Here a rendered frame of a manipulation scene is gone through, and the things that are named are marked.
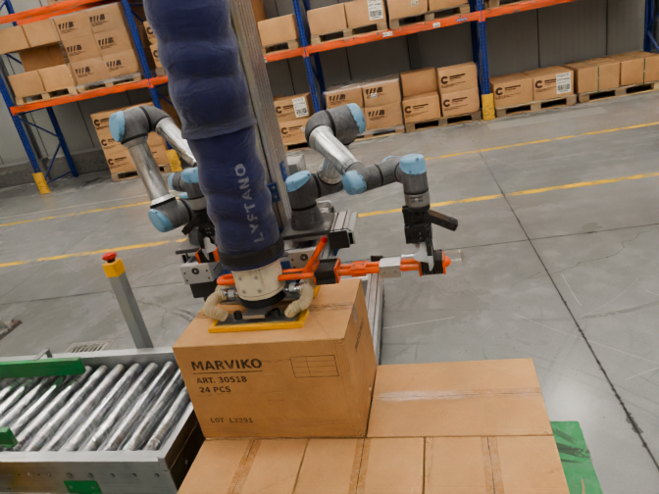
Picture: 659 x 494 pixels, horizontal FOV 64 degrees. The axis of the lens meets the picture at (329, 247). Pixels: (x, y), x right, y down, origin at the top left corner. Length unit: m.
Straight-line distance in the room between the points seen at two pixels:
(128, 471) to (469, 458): 1.17
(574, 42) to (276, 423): 9.34
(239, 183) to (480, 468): 1.12
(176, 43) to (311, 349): 0.98
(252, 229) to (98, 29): 8.45
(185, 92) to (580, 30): 9.32
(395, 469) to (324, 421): 0.29
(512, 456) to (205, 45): 1.50
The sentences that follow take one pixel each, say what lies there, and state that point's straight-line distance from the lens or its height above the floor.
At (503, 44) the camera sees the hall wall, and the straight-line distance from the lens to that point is 10.23.
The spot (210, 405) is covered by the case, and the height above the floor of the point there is 0.70.
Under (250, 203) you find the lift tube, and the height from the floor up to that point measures 1.37.
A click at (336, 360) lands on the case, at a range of 1.69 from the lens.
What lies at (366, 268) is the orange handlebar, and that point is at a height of 1.08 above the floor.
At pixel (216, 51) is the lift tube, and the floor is 1.82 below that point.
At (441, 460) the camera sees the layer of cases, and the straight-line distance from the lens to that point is 1.78.
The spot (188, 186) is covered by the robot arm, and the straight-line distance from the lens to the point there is 2.07.
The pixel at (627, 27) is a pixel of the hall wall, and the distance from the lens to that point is 10.75.
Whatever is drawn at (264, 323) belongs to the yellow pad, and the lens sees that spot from 1.78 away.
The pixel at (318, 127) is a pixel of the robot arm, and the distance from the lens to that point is 1.87.
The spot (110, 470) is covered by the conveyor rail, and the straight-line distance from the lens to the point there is 2.16.
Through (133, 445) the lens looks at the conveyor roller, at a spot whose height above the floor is 0.54.
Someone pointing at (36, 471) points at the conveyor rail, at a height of 0.54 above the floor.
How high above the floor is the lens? 1.83
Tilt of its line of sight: 22 degrees down
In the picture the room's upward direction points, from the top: 12 degrees counter-clockwise
